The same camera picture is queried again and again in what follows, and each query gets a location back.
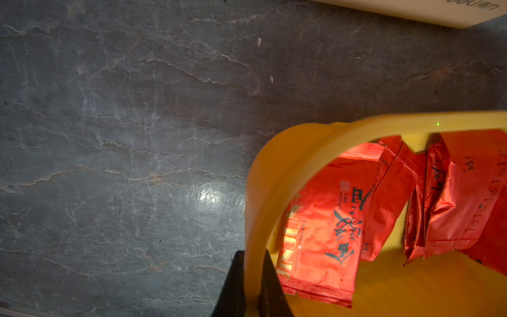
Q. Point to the red tea bag printed front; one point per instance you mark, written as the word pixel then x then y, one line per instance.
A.
pixel 323 234

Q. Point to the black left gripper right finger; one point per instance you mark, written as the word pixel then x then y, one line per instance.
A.
pixel 272 301

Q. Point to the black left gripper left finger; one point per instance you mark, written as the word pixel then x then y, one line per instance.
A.
pixel 232 301

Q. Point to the yellow plastic storage tray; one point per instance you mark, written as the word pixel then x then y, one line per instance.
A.
pixel 447 285

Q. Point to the beige desk file organizer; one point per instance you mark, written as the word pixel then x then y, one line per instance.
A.
pixel 458 14

